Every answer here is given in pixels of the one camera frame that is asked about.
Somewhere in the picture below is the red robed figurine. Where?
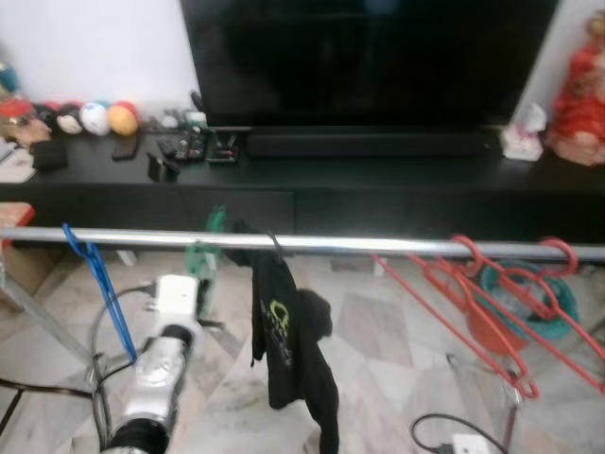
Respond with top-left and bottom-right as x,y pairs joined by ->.
546,9 -> 605,168

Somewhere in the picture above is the black folded case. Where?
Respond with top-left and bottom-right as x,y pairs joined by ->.
147,151 -> 181,181

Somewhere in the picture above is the black television console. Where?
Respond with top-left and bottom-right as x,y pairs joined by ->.
0,128 -> 605,247

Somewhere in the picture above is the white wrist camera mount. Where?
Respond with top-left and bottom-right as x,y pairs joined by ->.
452,433 -> 494,454
151,274 -> 201,334

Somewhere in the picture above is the black soundbar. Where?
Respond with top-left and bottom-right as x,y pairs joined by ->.
246,131 -> 493,158

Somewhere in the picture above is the small black tray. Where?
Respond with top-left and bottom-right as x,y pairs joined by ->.
206,132 -> 239,164

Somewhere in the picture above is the black flat television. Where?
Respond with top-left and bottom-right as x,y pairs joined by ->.
180,0 -> 561,129

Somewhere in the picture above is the black t-shirt with green logo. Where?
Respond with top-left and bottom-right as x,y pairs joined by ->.
230,220 -> 341,454

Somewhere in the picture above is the dark brown ball plush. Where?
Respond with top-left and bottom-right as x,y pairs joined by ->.
52,102 -> 84,133

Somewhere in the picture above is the green clothes hanger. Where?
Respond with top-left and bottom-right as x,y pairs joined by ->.
184,206 -> 228,313

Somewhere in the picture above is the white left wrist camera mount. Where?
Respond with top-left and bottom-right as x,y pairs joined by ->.
151,274 -> 201,334

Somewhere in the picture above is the white ball plush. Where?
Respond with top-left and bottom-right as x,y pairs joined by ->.
79,101 -> 111,136

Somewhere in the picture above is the blue clothes hanger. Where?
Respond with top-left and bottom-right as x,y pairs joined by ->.
61,223 -> 138,362

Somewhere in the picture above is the black smartphone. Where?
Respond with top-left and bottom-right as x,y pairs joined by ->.
112,135 -> 141,160

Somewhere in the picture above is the small white figurine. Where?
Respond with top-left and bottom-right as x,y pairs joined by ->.
501,102 -> 546,162

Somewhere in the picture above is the red bin with teal bag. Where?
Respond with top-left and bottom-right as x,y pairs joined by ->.
468,260 -> 579,356

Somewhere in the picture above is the black wallet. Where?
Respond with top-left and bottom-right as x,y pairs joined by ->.
30,140 -> 69,171

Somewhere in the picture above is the black remote control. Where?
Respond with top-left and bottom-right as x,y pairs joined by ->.
156,132 -> 207,162

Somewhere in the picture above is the silver metal clothes rack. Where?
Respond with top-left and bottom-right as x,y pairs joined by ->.
0,225 -> 605,454

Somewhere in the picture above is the orange ball plush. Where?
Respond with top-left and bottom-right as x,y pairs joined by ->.
107,100 -> 141,136

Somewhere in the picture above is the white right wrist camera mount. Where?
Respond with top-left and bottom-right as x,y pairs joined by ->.
452,433 -> 494,454

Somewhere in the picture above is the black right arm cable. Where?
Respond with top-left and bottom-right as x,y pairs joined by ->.
411,413 -> 511,454

